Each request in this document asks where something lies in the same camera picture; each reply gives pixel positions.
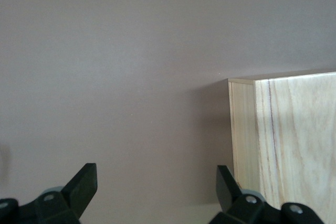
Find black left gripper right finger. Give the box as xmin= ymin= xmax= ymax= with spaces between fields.
xmin=208 ymin=165 xmax=324 ymax=224

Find light wooden drawer cabinet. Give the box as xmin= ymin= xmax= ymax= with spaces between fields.
xmin=227 ymin=71 xmax=336 ymax=224

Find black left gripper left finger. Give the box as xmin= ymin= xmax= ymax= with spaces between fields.
xmin=0 ymin=163 xmax=98 ymax=224

